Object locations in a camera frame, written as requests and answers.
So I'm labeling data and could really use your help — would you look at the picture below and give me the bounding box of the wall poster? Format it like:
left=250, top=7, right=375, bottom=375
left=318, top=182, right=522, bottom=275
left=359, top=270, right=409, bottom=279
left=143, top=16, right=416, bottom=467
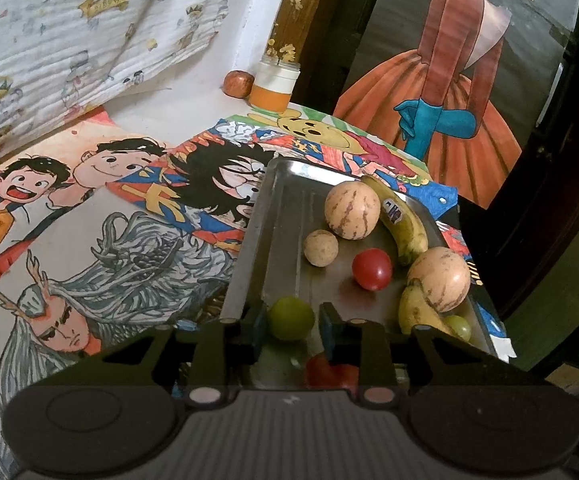
left=332, top=0, right=579, bottom=211

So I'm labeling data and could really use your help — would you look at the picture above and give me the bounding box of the white and orange jar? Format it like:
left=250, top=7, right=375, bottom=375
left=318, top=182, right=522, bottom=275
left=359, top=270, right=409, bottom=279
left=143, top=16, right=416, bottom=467
left=249, top=57, right=301, bottom=114

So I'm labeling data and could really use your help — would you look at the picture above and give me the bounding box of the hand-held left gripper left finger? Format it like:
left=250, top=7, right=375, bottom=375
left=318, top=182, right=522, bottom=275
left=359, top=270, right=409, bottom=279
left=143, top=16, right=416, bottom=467
left=32, top=304, right=268, bottom=407

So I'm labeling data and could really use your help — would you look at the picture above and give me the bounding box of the small tan round fruit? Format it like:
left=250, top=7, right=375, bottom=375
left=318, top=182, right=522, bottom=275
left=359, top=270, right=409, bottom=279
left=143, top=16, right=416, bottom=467
left=303, top=230, right=339, bottom=267

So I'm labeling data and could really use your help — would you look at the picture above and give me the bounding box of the spotted yellow banana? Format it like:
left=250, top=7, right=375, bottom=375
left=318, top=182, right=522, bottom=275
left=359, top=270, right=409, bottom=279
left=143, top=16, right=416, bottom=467
left=398, top=277, right=463, bottom=338

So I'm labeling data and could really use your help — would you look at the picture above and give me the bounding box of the green grape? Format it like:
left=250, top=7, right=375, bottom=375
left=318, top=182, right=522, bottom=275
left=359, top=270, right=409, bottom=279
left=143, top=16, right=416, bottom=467
left=268, top=296, right=316, bottom=342
left=443, top=314, right=473, bottom=343

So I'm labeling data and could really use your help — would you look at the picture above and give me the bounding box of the red apple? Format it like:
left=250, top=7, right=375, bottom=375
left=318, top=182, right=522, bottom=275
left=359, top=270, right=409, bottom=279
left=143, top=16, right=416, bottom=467
left=223, top=70, right=256, bottom=97

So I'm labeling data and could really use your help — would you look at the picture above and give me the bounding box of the metal tray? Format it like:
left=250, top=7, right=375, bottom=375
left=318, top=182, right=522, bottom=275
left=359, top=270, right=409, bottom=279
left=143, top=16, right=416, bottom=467
left=219, top=157, right=500, bottom=391

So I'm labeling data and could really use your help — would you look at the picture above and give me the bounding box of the striped tan melon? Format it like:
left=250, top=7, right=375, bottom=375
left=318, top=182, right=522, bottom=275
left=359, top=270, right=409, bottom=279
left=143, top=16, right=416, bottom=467
left=324, top=181, right=381, bottom=240
left=407, top=246, right=471, bottom=313

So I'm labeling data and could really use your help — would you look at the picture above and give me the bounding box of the wooden door frame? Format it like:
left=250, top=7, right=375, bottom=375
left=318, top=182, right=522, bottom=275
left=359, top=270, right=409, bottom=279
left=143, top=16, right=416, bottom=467
left=269, top=0, right=340, bottom=68

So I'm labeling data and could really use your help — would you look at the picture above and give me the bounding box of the red cherry tomato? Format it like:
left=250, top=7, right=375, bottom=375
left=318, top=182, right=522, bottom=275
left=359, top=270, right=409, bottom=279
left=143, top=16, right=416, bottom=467
left=304, top=352, right=360, bottom=393
left=352, top=248, right=393, bottom=292

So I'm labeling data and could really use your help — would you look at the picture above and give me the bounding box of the banana with sticker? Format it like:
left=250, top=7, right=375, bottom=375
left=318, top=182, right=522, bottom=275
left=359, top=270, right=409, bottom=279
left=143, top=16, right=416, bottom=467
left=359, top=174, right=429, bottom=267

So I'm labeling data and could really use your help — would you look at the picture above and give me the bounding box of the white printed blanket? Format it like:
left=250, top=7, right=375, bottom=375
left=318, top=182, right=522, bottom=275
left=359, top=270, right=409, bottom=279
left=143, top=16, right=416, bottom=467
left=0, top=0, right=250, bottom=176

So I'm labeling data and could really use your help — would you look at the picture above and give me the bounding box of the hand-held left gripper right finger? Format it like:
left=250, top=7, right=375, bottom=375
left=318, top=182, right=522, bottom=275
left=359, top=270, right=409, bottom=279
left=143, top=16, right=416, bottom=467
left=318, top=301, right=553, bottom=407

